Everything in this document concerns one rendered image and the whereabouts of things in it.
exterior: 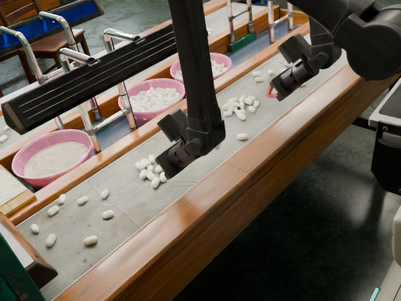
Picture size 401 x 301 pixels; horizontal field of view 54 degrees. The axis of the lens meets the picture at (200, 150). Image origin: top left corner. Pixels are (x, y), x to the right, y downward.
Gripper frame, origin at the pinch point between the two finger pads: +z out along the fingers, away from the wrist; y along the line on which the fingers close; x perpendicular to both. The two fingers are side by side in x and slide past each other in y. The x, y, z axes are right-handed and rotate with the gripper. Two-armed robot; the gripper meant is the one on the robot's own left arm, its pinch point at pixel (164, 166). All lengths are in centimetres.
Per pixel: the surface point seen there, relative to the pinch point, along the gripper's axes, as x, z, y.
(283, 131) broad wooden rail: 12.9, -7.5, -36.6
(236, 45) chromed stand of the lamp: -27, 48, -94
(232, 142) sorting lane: 6.6, 3.4, -26.0
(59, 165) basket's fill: -20.0, 34.2, 14.7
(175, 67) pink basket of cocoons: -32, 45, -54
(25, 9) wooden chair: -166, 207, -78
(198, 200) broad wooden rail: 12.4, -7.0, 1.3
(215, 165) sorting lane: 8.6, 1.1, -14.3
